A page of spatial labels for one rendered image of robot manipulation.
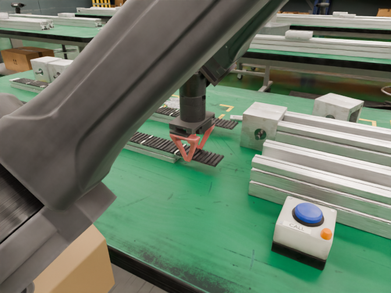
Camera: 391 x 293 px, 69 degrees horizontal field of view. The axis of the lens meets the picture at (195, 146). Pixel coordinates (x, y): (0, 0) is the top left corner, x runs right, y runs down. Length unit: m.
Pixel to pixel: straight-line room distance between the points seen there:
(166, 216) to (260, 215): 0.18
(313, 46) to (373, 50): 0.35
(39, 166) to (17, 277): 0.07
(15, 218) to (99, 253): 0.21
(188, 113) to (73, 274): 0.37
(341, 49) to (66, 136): 2.03
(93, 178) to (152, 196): 0.42
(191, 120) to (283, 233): 0.29
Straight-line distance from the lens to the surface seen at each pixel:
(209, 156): 0.66
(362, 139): 0.72
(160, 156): 0.71
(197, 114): 0.60
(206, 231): 0.52
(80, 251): 0.39
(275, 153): 0.62
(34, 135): 0.18
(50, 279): 0.37
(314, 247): 0.47
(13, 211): 0.20
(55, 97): 0.17
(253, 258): 0.49
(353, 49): 2.13
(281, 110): 0.78
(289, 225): 0.46
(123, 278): 1.18
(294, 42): 2.15
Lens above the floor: 1.15
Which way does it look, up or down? 29 degrees down
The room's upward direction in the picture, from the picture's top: straight up
